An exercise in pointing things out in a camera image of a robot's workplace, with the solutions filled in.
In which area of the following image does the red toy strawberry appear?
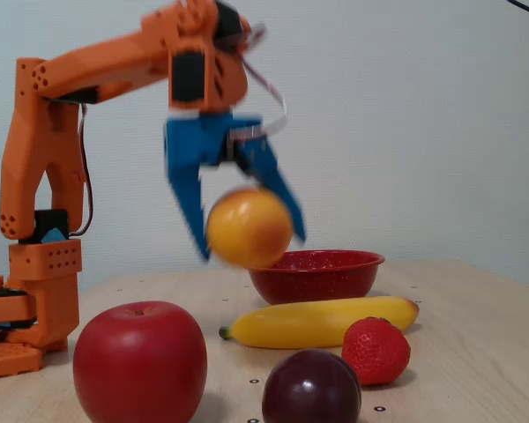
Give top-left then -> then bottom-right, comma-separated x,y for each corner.
341,316 -> 412,387

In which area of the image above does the red speckled enamel bowl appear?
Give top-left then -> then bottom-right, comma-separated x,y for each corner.
248,249 -> 386,306

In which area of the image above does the red black arm servo cable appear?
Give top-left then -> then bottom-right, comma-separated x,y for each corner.
69,102 -> 95,239

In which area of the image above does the dark purple toy plum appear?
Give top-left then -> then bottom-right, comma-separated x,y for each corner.
261,348 -> 362,423

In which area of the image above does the red toy apple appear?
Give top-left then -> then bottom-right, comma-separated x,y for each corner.
72,301 -> 208,423

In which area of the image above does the yellow orange toy peach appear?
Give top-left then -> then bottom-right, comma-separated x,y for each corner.
205,187 -> 294,269

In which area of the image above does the blue gripper with motor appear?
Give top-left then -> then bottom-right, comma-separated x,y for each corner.
164,114 -> 308,263

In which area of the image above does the red white gripper servo cable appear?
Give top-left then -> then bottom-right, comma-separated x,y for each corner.
227,21 -> 289,142

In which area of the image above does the yellow toy banana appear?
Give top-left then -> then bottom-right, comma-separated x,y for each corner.
219,295 -> 421,350

